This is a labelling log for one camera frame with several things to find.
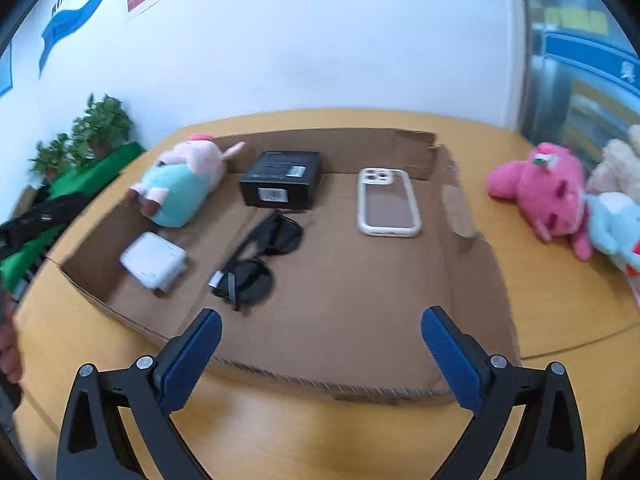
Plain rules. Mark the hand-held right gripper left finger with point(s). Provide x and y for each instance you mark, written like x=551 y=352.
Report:
x=192 y=360

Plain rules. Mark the white power adapter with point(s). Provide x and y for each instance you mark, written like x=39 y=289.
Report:
x=150 y=260

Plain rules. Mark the light blue plush toy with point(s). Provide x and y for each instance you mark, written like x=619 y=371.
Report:
x=612 y=225

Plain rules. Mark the green stand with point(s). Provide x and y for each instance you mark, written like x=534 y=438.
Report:
x=100 y=170

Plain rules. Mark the small potted green plant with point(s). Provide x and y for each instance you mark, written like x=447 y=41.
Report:
x=52 y=155

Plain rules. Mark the blue wave wall banner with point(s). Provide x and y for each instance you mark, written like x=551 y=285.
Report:
x=75 y=15

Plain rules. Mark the beige plush toy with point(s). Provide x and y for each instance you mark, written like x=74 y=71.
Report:
x=617 y=160

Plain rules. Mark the teal and pink plush toy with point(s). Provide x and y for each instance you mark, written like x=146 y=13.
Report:
x=175 y=190

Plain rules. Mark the person's left hand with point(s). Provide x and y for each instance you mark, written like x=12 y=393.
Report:
x=10 y=345

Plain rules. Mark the glass door with blue sign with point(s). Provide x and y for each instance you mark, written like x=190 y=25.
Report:
x=575 y=60

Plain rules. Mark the blue framed wall poster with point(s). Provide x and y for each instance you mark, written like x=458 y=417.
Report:
x=4 y=75

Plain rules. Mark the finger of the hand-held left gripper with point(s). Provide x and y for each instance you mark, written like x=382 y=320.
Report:
x=50 y=215

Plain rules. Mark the black product box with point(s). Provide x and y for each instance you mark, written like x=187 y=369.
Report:
x=280 y=180

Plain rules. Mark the wooden desktop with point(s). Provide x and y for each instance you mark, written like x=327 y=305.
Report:
x=550 y=310

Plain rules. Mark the black sunglasses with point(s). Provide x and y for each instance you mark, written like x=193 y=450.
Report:
x=282 y=235

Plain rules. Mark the cardboard box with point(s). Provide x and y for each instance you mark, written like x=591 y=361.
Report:
x=350 y=285

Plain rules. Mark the large potted green plant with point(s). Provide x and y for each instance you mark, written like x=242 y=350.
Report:
x=102 y=125

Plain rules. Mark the white clear phone case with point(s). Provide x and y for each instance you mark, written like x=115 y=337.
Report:
x=380 y=176

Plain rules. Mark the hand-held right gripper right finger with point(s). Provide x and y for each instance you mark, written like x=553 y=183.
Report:
x=452 y=360

